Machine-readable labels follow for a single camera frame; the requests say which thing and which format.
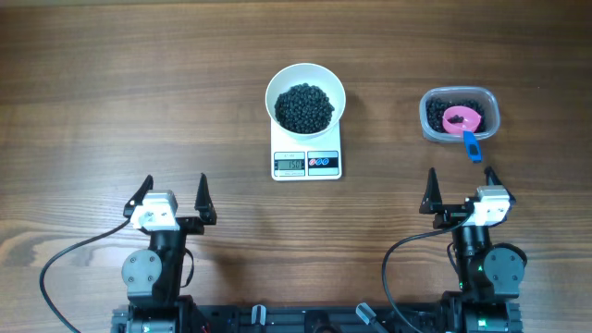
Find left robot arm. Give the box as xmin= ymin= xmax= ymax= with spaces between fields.
xmin=111 ymin=175 xmax=216 ymax=333

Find black beans in bowl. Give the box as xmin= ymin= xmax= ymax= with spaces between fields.
xmin=274 ymin=83 xmax=335 ymax=134

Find left black cable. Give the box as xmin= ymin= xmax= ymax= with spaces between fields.
xmin=39 ymin=216 xmax=133 ymax=333

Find black beans in scoop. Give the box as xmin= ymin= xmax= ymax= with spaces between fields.
xmin=448 ymin=115 xmax=464 ymax=124

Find white digital kitchen scale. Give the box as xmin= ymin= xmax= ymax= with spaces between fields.
xmin=270 ymin=122 xmax=343 ymax=181

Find black cable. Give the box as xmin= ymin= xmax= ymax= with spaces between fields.
xmin=381 ymin=210 xmax=475 ymax=333
xmin=39 ymin=216 xmax=133 ymax=333

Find right black cable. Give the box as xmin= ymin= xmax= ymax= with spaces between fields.
xmin=381 ymin=210 xmax=475 ymax=333

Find pink scoop blue handle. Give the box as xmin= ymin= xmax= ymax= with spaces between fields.
xmin=443 ymin=105 xmax=483 ymax=164

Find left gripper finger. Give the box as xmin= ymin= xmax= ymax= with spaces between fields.
xmin=123 ymin=175 xmax=154 ymax=218
xmin=194 ymin=173 xmax=217 ymax=225

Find clear plastic container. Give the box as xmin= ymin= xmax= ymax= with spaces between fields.
xmin=419 ymin=86 xmax=500 ymax=143

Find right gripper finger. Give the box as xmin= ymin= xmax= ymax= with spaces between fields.
xmin=419 ymin=167 xmax=443 ymax=214
xmin=484 ymin=166 xmax=516 ymax=204

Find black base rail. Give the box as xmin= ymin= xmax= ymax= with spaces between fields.
xmin=110 ymin=302 xmax=524 ymax=333

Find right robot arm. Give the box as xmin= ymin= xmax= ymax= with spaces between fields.
xmin=419 ymin=166 xmax=527 ymax=333

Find white bowl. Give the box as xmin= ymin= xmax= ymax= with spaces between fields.
xmin=265 ymin=63 xmax=346 ymax=140

